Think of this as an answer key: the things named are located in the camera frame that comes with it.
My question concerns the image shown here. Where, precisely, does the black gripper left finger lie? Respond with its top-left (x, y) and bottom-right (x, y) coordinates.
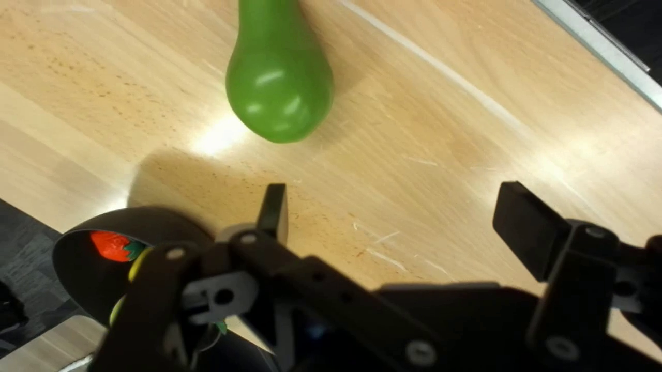
top-left (90, 181), bottom-right (451, 372)

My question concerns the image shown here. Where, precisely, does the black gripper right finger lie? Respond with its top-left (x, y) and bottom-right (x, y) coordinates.
top-left (491, 179), bottom-right (662, 372)

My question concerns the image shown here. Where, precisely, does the green toy pear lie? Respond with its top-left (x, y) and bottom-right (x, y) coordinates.
top-left (224, 0), bottom-right (338, 146)

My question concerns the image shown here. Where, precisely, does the black bowl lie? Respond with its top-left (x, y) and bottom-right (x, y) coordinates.
top-left (53, 204), bottom-right (217, 326)

